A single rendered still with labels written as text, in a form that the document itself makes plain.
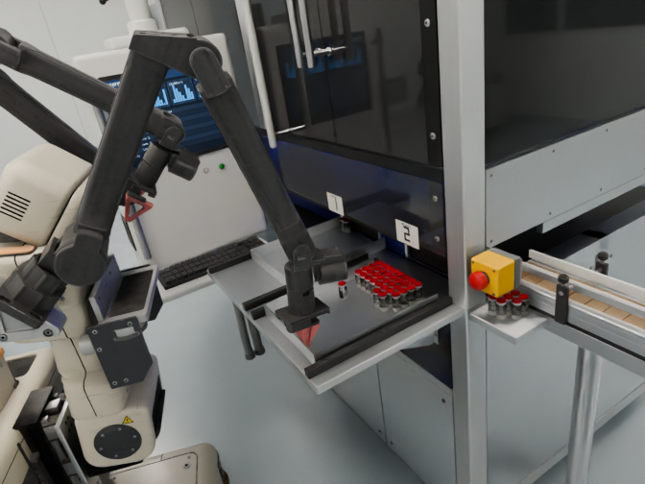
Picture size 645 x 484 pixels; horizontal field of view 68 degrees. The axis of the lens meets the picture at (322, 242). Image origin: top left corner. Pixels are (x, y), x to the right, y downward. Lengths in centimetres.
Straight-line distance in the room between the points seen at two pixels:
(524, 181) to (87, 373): 107
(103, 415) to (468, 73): 106
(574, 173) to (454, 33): 52
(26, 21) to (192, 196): 465
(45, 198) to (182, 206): 85
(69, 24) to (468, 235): 563
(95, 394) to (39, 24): 536
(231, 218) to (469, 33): 118
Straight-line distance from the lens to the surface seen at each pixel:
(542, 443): 177
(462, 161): 101
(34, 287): 92
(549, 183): 125
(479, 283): 103
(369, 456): 202
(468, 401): 134
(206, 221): 184
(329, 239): 157
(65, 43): 626
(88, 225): 86
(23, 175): 102
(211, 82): 76
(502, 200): 113
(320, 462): 203
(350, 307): 120
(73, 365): 122
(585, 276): 118
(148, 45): 77
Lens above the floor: 153
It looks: 24 degrees down
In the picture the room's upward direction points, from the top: 9 degrees counter-clockwise
